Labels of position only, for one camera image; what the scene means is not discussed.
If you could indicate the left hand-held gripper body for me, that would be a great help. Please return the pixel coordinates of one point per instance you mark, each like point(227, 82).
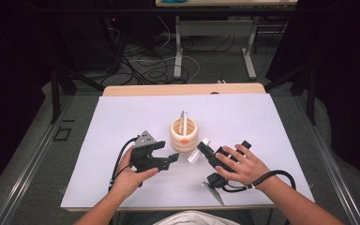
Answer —
point(143, 159)

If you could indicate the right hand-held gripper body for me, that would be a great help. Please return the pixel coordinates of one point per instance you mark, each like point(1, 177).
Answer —
point(220, 161)

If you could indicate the short white correction tape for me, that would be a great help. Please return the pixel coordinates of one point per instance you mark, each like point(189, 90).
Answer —
point(194, 157)

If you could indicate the cream ribbed pen holder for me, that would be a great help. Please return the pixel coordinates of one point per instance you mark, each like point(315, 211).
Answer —
point(184, 143)

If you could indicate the clear plastic pen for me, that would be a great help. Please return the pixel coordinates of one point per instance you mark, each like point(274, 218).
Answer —
point(182, 122)

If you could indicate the white pen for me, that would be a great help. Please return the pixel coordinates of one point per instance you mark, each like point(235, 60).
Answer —
point(185, 123)

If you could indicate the person's left hand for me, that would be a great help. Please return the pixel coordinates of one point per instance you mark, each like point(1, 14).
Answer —
point(128, 179)

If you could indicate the person's right hand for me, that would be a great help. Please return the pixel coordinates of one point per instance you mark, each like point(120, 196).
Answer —
point(247, 168)

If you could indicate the white table mat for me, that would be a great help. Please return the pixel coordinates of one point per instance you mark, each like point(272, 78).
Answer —
point(168, 106)

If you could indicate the dark table grommet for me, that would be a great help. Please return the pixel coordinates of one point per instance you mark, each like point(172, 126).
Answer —
point(214, 92)

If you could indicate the person's white shirt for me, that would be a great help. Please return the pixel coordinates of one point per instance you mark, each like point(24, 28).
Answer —
point(197, 219)

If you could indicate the black metal stand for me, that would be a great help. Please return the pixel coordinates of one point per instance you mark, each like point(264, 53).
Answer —
point(311, 93)
point(55, 93)

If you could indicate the black equipment with red light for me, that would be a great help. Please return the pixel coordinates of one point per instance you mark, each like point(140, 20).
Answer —
point(97, 43)

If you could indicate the white background desk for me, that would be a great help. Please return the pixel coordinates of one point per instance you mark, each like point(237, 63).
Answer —
point(215, 28)

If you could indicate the teal object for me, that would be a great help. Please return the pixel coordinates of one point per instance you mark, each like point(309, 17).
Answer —
point(173, 1)

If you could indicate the aluminium rail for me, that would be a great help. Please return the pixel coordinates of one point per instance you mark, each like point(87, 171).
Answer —
point(331, 175)
point(28, 175)

